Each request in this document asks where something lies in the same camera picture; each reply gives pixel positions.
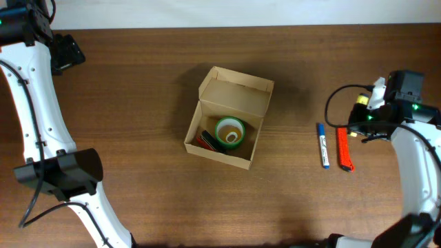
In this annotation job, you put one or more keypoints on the brown cardboard box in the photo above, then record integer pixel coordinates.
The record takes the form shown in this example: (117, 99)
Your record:
(226, 93)

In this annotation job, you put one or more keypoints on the orange black stapler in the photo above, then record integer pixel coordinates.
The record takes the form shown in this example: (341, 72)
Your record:
(206, 140)

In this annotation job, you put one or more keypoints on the blue white marker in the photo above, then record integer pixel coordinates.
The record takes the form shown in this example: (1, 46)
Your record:
(323, 146)

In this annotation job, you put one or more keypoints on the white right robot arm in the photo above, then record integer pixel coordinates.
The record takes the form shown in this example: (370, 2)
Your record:
(416, 142)

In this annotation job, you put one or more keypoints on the yellow highlighter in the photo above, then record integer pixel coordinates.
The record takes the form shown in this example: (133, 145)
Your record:
(359, 114)

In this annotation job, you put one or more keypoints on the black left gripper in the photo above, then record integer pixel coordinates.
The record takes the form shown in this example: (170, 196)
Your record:
(71, 52)

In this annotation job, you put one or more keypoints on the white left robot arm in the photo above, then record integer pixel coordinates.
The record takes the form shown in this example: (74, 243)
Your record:
(31, 54)

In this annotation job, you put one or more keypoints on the orange utility knife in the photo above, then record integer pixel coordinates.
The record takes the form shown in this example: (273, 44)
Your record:
(343, 150)

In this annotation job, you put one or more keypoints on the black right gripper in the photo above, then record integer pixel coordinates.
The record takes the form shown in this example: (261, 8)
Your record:
(357, 109)

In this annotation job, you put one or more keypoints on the small yellow tape roll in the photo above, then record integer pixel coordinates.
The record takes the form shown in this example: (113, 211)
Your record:
(230, 134)

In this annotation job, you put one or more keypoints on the green tape roll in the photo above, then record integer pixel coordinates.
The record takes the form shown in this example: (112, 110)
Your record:
(229, 121)

